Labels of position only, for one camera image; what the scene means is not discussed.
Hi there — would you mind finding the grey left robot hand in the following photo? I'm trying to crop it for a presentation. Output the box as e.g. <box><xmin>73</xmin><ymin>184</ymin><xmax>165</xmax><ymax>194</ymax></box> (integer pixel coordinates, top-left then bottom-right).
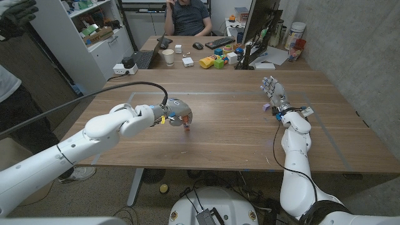
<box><xmin>154</xmin><ymin>97</ymin><xmax>194</xmax><ymax>128</ymax></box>

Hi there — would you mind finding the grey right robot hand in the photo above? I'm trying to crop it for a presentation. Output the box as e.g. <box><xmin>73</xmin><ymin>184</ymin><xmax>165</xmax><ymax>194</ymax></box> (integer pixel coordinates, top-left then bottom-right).
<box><xmin>261</xmin><ymin>75</ymin><xmax>292</xmax><ymax>115</ymax></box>

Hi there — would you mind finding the white paper sheet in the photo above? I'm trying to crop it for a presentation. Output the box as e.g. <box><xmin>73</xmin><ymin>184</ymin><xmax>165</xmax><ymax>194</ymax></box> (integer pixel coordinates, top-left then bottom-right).
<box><xmin>249</xmin><ymin>46</ymin><xmax>289</xmax><ymax>66</ymax></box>

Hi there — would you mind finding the red topped clear jar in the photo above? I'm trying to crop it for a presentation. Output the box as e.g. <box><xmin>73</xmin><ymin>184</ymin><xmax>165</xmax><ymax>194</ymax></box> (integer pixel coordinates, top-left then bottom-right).
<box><xmin>287</xmin><ymin>38</ymin><xmax>307</xmax><ymax>63</ymax></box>

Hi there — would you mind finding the white paper cup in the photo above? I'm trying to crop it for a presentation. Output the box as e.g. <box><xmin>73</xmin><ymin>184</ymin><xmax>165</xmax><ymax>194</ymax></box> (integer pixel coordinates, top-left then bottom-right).
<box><xmin>161</xmin><ymin>49</ymin><xmax>175</xmax><ymax>67</ymax></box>

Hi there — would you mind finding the large white cube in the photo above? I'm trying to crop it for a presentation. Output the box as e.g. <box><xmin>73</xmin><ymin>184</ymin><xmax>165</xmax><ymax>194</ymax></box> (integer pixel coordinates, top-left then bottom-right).
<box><xmin>226</xmin><ymin>51</ymin><xmax>238</xmax><ymax>66</ymax></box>

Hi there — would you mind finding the wooden desk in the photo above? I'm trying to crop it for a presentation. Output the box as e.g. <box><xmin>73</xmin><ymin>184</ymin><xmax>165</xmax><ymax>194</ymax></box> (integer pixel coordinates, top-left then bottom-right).
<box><xmin>139</xmin><ymin>34</ymin><xmax>313</xmax><ymax>71</ymax></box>

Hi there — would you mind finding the black laptop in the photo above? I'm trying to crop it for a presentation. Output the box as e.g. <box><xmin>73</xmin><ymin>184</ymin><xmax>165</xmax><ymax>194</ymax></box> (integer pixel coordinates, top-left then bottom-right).
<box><xmin>130</xmin><ymin>31</ymin><xmax>166</xmax><ymax>70</ymax></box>

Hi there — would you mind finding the white labelled canister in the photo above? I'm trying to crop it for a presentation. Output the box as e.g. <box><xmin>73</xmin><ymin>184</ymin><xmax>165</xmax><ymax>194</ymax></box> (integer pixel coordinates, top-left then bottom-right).
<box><xmin>284</xmin><ymin>21</ymin><xmax>307</xmax><ymax>51</ymax></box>

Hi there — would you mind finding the black power adapter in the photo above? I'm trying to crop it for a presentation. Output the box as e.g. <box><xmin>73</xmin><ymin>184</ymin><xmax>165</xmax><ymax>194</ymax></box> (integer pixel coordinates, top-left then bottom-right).
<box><xmin>121</xmin><ymin>56</ymin><xmax>136</xmax><ymax>69</ymax></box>

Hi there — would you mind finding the black round fan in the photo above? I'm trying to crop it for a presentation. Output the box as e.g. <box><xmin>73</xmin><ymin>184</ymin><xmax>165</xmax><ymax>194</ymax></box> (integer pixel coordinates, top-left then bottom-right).
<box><xmin>142</xmin><ymin>168</ymin><xmax>166</xmax><ymax>184</ymax></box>

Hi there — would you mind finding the white power strip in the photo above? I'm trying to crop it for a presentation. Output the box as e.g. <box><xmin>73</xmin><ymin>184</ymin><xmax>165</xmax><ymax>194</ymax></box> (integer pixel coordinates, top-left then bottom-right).
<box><xmin>112</xmin><ymin>62</ymin><xmax>139</xmax><ymax>76</ymax></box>

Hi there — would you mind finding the black computer monitor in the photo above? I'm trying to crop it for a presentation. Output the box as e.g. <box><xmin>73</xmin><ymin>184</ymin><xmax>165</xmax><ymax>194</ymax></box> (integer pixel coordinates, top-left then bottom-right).
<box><xmin>234</xmin><ymin>0</ymin><xmax>284</xmax><ymax>71</ymax></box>

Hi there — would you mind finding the black keyboard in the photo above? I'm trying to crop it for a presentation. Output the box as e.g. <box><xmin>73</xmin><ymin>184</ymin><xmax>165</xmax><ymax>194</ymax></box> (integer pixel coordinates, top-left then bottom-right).
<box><xmin>204</xmin><ymin>36</ymin><xmax>236</xmax><ymax>50</ymax></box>

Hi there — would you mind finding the clear plastic box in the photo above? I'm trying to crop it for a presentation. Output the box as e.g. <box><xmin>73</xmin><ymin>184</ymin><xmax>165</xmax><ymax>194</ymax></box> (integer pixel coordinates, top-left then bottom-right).
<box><xmin>234</xmin><ymin>6</ymin><xmax>250</xmax><ymax>23</ymax></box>

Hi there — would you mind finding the seated person dark shirt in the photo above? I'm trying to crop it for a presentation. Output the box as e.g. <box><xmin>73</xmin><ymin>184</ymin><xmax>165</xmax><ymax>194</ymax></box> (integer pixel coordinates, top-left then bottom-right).
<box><xmin>164</xmin><ymin>0</ymin><xmax>213</xmax><ymax>37</ymax></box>

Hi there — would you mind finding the grey table leg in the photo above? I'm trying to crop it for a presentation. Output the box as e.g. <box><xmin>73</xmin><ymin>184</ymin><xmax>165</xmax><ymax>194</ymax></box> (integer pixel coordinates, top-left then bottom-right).
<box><xmin>127</xmin><ymin>167</ymin><xmax>145</xmax><ymax>208</ymax></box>

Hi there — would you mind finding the white robot torso base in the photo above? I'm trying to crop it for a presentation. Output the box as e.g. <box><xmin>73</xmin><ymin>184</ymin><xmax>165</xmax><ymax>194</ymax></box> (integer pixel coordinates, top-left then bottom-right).
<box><xmin>168</xmin><ymin>186</ymin><xmax>259</xmax><ymax>225</ymax></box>

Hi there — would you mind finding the cardboard box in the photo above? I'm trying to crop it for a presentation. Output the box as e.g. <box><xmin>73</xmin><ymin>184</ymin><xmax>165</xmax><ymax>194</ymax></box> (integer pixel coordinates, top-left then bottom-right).
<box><xmin>82</xmin><ymin>26</ymin><xmax>115</xmax><ymax>45</ymax></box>

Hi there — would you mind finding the white shelf cabinet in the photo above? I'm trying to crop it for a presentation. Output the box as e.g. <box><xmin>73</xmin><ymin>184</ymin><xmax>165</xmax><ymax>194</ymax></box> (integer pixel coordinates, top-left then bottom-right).
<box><xmin>29</xmin><ymin>0</ymin><xmax>135</xmax><ymax>97</ymax></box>

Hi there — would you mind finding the grey electronics box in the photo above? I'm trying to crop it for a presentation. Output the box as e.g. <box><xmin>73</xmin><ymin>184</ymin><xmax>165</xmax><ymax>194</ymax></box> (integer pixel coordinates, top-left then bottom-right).
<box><xmin>195</xmin><ymin>208</ymin><xmax>218</xmax><ymax>225</ymax></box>

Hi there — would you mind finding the white sneaker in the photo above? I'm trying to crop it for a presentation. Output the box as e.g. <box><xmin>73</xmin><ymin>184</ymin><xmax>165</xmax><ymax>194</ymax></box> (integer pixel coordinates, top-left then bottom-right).
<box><xmin>57</xmin><ymin>166</ymin><xmax>97</xmax><ymax>184</ymax></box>

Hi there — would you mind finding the standing person white shirt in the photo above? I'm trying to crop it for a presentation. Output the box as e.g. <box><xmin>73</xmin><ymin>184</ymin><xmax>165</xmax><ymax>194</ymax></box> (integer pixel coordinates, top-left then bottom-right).
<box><xmin>0</xmin><ymin>65</ymin><xmax>60</xmax><ymax>151</ymax></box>

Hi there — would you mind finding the black glove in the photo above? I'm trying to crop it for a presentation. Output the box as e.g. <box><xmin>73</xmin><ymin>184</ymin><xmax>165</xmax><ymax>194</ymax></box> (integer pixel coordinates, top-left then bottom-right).
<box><xmin>0</xmin><ymin>0</ymin><xmax>39</xmax><ymax>40</ymax></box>

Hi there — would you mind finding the thick left arm cable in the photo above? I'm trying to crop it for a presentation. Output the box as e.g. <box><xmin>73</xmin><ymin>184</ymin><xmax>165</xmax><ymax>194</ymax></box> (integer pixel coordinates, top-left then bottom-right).
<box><xmin>0</xmin><ymin>81</ymin><xmax>169</xmax><ymax>138</ymax></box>

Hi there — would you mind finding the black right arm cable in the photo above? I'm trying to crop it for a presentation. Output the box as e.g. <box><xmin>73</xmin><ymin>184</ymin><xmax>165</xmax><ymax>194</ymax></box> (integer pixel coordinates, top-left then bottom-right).
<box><xmin>271</xmin><ymin>123</ymin><xmax>319</xmax><ymax>204</ymax></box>

